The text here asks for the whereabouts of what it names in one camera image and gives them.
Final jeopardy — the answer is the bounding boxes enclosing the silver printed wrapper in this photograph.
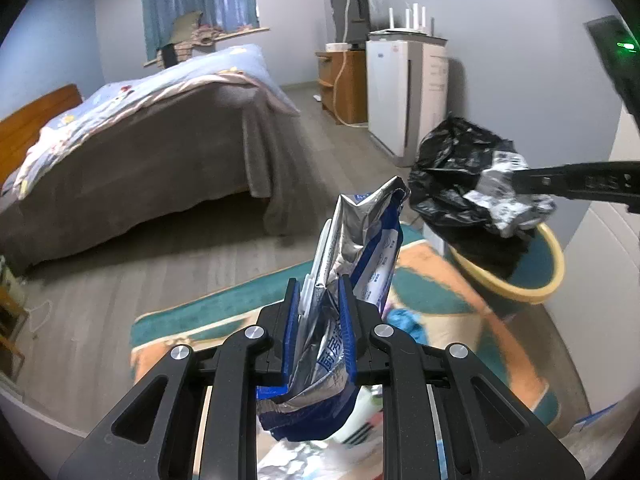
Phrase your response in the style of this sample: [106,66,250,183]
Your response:
[463,151,556,237]

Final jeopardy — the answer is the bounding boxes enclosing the black plastic trash bag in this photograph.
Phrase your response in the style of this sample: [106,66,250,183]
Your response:
[409,116,534,280]

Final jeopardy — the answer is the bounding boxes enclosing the blue silver foil wrapper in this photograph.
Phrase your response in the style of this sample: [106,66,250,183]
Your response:
[257,177,409,442]

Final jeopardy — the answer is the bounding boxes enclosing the teal yellow trash bin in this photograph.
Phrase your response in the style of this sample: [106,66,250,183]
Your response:
[447,223,566,307]

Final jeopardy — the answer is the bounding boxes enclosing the teal orange patterned rug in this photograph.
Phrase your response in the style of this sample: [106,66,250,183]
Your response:
[130,226,589,437]

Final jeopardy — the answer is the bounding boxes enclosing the wooden side table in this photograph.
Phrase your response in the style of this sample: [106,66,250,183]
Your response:
[0,257,28,382]

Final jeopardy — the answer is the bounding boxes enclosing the white wifi router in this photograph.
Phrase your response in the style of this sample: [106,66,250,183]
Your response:
[370,3,446,42]

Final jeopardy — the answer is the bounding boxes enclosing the white air purifier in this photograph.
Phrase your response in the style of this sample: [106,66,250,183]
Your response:
[366,30,449,167]

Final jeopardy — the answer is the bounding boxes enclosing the black monitor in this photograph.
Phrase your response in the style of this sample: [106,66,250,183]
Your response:
[330,0,371,50]

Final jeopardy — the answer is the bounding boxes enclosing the wooden cabinet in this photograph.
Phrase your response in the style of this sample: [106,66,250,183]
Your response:
[316,50,368,125]

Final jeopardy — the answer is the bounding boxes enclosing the bed with grey blanket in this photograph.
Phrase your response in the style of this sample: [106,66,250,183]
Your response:
[0,79,321,276]

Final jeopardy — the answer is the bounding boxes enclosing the wooden headboard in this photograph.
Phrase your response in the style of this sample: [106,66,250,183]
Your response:
[0,84,82,183]

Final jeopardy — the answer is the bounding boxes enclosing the light blue quilt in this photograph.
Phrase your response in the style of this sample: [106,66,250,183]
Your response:
[1,44,299,200]

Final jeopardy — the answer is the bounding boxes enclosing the blue window curtain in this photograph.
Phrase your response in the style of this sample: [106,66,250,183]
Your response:
[141,0,259,58]

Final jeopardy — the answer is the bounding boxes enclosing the stuffed toys on sill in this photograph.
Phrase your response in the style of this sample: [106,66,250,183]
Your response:
[155,8,262,68]

